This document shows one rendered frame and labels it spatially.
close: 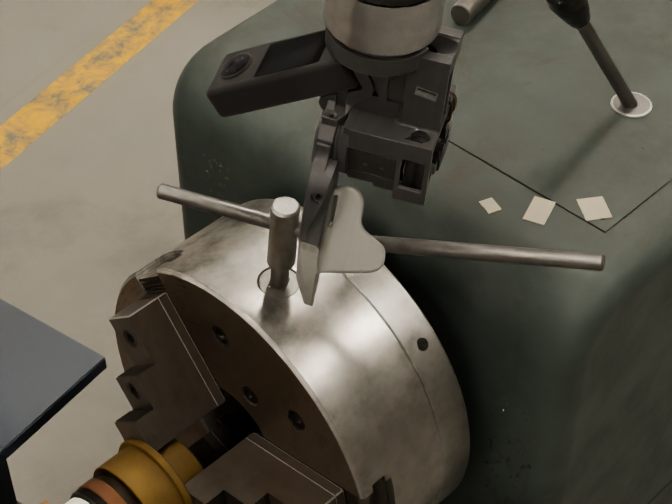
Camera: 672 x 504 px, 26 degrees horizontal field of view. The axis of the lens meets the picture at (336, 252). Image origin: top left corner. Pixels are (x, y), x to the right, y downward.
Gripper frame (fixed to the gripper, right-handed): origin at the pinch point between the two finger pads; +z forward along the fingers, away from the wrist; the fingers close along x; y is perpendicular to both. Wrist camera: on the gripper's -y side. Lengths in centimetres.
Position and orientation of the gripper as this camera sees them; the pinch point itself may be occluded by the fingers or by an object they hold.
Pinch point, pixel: (328, 232)
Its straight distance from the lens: 108.1
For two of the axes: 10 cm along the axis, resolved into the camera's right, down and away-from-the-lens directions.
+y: 9.6, 2.6, -1.4
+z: -0.7, 6.8, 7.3
